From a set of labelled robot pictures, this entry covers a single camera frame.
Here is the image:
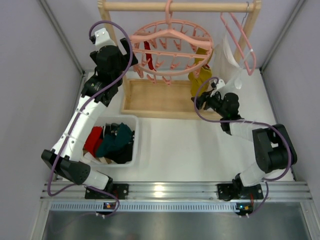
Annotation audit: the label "pink round clip hanger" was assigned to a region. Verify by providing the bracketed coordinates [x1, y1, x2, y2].
[130, 0, 214, 85]

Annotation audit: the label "wooden clothes rack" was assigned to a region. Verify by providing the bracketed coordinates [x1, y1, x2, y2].
[98, 0, 246, 119]

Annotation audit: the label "black clothes in basket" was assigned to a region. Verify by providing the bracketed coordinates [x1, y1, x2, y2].
[104, 130, 135, 164]

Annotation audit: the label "purple cable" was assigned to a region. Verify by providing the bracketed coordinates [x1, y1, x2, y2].
[193, 76, 293, 182]
[47, 20, 134, 197]

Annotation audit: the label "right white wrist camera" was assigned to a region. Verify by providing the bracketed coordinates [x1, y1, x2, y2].
[210, 79, 226, 97]

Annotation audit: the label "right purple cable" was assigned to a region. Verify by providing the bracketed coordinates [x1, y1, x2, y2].
[193, 76, 293, 182]

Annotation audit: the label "aluminium mounting rail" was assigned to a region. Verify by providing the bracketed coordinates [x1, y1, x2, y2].
[40, 181, 313, 215]

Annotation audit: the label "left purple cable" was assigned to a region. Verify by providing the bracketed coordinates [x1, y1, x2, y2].
[47, 20, 134, 197]

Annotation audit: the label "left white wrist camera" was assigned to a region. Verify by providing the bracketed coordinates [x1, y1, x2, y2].
[89, 28, 117, 50]

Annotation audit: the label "white plastic basket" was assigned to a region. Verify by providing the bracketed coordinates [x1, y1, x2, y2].
[81, 115, 140, 169]

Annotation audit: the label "green christmas patterned sock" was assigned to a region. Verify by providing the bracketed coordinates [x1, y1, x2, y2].
[95, 122, 133, 158]

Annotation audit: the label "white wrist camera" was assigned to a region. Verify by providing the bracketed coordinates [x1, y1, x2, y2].
[210, 79, 226, 97]
[89, 28, 117, 50]

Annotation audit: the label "white hanging cloth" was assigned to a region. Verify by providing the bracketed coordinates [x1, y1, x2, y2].
[211, 34, 243, 90]

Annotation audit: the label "pink wire clothes hanger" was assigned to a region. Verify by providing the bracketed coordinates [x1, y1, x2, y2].
[220, 0, 261, 76]

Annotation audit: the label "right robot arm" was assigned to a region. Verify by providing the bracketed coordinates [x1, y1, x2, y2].
[191, 91, 298, 201]

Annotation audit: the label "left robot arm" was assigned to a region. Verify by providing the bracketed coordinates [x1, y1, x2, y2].
[41, 36, 138, 198]

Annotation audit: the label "red santa sock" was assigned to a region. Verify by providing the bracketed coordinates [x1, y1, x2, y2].
[83, 126, 103, 157]

